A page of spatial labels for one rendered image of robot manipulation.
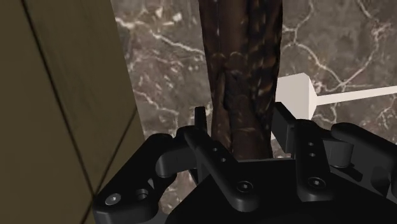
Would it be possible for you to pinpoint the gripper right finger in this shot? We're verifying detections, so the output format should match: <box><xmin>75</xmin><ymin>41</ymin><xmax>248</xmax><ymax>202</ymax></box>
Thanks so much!
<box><xmin>271</xmin><ymin>101</ymin><xmax>397</xmax><ymax>203</ymax></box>

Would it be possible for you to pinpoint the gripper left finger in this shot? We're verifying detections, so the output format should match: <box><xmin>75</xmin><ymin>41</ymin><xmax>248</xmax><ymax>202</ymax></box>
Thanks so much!
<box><xmin>92</xmin><ymin>106</ymin><xmax>261</xmax><ymax>224</ymax></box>

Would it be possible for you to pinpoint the dark brown mottled tall object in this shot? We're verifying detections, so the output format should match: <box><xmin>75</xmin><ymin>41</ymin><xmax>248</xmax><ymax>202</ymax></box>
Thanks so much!
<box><xmin>198</xmin><ymin>0</ymin><xmax>284</xmax><ymax>161</ymax></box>

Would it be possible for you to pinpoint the white block with rod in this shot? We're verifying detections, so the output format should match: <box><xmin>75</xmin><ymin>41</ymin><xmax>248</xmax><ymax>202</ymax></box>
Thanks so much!
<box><xmin>270</xmin><ymin>73</ymin><xmax>397</xmax><ymax>142</ymax></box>

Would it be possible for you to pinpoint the olive brown wooden cabinet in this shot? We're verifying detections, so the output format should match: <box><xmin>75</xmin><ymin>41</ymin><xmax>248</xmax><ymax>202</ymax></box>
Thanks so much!
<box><xmin>0</xmin><ymin>0</ymin><xmax>146</xmax><ymax>224</ymax></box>

